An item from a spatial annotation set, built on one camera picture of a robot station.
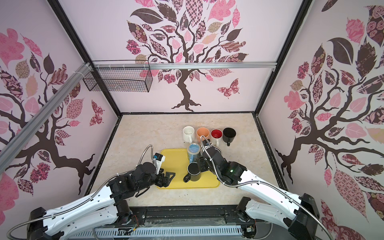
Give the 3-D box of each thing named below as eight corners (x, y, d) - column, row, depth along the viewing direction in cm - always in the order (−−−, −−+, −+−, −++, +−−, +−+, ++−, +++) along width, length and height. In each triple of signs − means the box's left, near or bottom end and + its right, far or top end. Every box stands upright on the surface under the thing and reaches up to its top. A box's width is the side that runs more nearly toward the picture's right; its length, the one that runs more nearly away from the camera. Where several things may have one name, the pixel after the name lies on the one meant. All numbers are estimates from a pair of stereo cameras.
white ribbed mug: (183, 145, 103) (182, 138, 96) (183, 133, 110) (183, 126, 103) (194, 145, 103) (194, 138, 96) (194, 133, 110) (194, 126, 103)
